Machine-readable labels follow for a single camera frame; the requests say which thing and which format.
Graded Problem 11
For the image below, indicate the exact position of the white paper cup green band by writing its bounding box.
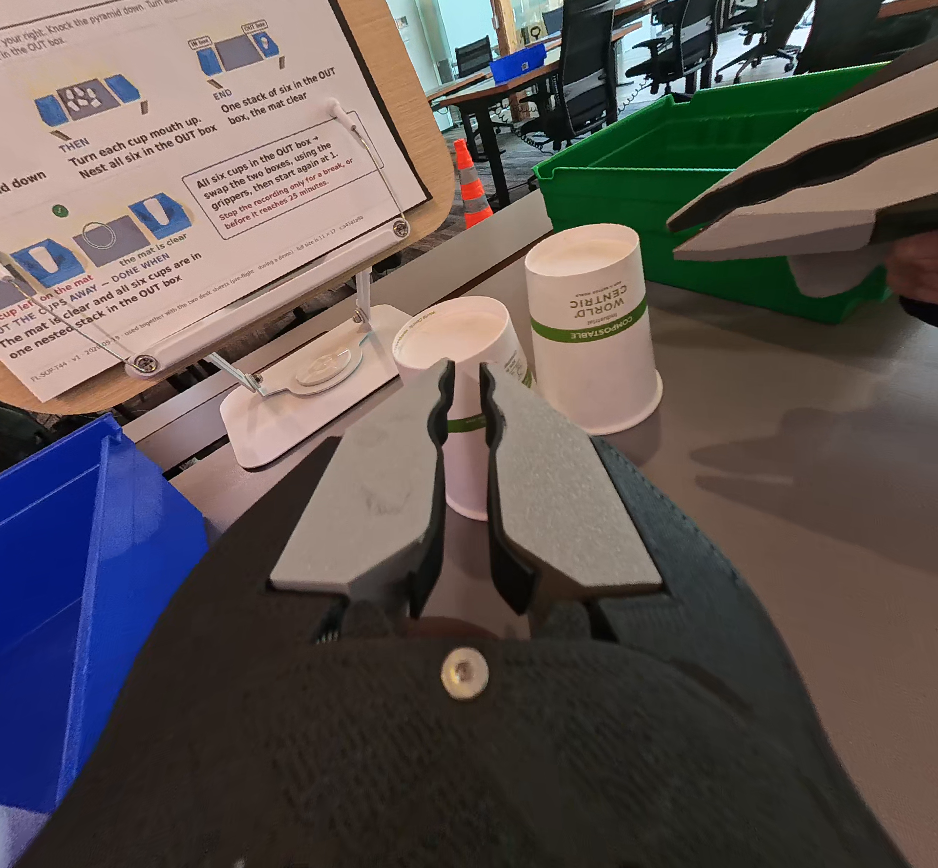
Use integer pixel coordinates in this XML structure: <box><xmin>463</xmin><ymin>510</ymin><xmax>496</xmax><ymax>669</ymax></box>
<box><xmin>525</xmin><ymin>223</ymin><xmax>664</xmax><ymax>437</ymax></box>
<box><xmin>392</xmin><ymin>294</ymin><xmax>536</xmax><ymax>522</ymax></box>

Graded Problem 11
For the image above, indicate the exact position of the wooden board document stand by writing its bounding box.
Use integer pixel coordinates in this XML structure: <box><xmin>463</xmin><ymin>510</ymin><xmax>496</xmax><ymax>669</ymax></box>
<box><xmin>0</xmin><ymin>0</ymin><xmax>457</xmax><ymax>471</ymax></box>

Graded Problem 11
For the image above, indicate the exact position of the black office chair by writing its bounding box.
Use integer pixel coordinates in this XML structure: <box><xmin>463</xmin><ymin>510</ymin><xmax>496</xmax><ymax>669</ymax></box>
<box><xmin>542</xmin><ymin>0</ymin><xmax>622</xmax><ymax>148</ymax></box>
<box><xmin>632</xmin><ymin>0</ymin><xmax>740</xmax><ymax>106</ymax></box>

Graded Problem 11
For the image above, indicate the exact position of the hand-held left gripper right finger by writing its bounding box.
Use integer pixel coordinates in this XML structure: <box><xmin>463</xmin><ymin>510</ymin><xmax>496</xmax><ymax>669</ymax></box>
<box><xmin>479</xmin><ymin>361</ymin><xmax>665</xmax><ymax>617</ymax></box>

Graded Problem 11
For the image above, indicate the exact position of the orange traffic cone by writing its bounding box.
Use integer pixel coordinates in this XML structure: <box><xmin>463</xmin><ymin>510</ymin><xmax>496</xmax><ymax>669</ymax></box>
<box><xmin>452</xmin><ymin>139</ymin><xmax>494</xmax><ymax>229</ymax></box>

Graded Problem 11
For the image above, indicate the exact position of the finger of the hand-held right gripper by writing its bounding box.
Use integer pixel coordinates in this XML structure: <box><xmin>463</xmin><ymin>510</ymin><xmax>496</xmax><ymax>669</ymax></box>
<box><xmin>667</xmin><ymin>40</ymin><xmax>938</xmax><ymax>233</ymax></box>
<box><xmin>672</xmin><ymin>163</ymin><xmax>938</xmax><ymax>297</ymax></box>

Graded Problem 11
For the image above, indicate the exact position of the blue plastic bin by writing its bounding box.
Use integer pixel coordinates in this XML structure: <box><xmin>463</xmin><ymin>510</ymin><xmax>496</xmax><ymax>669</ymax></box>
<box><xmin>0</xmin><ymin>414</ymin><xmax>210</xmax><ymax>814</ymax></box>

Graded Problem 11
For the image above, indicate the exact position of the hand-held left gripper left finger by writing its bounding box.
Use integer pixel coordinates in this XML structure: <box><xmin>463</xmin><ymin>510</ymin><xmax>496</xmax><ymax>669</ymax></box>
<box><xmin>269</xmin><ymin>360</ymin><xmax>457</xmax><ymax>620</ymax></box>

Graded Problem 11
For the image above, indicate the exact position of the green plastic bin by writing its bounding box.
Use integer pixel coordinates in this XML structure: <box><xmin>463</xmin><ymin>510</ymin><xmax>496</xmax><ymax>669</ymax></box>
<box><xmin>533</xmin><ymin>62</ymin><xmax>913</xmax><ymax>325</ymax></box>

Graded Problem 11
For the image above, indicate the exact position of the printed instruction sheet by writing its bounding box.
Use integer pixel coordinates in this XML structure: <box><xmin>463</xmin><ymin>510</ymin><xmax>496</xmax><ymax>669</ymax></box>
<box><xmin>0</xmin><ymin>0</ymin><xmax>433</xmax><ymax>403</ymax></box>

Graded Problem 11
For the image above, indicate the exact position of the wooden-edged office desk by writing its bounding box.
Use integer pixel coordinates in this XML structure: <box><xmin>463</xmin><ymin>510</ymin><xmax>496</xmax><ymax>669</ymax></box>
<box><xmin>428</xmin><ymin>21</ymin><xmax>644</xmax><ymax>208</ymax></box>

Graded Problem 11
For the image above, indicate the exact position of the small blue bin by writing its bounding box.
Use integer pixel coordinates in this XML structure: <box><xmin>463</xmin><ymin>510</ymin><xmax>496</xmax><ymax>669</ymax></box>
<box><xmin>490</xmin><ymin>43</ymin><xmax>548</xmax><ymax>85</ymax></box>

